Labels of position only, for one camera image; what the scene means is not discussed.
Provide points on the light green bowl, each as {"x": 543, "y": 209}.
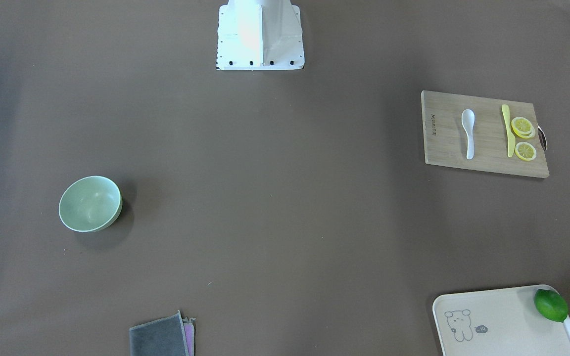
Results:
{"x": 90, "y": 204}

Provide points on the cream rabbit tray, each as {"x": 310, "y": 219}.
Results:
{"x": 498, "y": 322}

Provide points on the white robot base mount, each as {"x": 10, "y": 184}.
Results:
{"x": 257, "y": 35}

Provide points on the wooden cutting board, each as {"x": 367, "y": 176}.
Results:
{"x": 446, "y": 143}

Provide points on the white ceramic spoon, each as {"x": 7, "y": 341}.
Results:
{"x": 468, "y": 123}

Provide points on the lemon slice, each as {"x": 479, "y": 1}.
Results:
{"x": 525, "y": 151}
{"x": 523, "y": 128}

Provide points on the green lime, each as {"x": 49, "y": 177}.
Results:
{"x": 551, "y": 305}

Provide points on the grey folded cloth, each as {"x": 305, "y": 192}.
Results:
{"x": 169, "y": 336}

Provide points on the upper lemon slice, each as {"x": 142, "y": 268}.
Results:
{"x": 523, "y": 128}

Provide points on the lower lemon slice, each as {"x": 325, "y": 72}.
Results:
{"x": 525, "y": 151}

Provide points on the yellow plastic knife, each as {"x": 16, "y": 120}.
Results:
{"x": 511, "y": 140}

